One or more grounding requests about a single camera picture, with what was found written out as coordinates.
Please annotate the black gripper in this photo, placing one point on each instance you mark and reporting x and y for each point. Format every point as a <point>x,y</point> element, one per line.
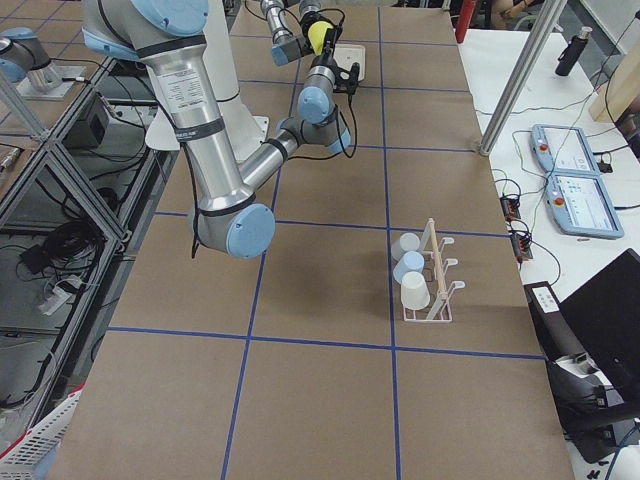
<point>328,55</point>

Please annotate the yellow plastic cup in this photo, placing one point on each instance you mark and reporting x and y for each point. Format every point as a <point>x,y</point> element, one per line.
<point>316,35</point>

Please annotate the grey plastic cup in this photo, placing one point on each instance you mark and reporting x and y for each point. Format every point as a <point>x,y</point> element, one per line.
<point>407,242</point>

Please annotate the blue cup front row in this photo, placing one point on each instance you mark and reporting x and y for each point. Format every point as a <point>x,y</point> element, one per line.
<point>411,261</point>

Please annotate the pale green plastic cup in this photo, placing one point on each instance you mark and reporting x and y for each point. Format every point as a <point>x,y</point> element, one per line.
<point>414,291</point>

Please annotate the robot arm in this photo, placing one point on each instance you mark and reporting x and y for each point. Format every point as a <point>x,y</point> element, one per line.
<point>287,46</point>
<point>185,46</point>

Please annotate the cream rabbit tray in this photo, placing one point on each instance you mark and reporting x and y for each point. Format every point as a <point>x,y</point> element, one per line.
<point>346,55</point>

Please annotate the red cylinder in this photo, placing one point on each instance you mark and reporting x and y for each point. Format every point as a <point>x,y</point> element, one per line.
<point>465,17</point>

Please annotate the black water bottle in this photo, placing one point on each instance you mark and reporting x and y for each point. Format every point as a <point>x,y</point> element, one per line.
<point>571,54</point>

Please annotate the upper teach pendant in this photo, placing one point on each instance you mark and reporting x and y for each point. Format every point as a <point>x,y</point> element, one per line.
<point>562,148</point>

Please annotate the teach pendant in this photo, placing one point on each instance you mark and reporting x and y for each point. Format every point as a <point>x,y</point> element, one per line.
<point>580,206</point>
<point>562,148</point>

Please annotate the lower teach pendant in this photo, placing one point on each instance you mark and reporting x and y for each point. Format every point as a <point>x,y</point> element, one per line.
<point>580,206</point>

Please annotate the black laptop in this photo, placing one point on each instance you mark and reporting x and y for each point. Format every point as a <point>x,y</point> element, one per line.
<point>601,320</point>

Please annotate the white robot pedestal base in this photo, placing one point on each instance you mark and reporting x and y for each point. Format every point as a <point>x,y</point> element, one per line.
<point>240,100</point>

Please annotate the aluminium frame post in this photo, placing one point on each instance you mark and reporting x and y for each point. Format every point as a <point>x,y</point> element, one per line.
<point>537,38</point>

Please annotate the white wire cup rack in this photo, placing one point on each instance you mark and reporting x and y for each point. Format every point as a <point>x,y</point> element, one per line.
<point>439,310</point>

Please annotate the wooden rack handle rod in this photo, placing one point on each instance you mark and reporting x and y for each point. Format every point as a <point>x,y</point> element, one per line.
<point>437,259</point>

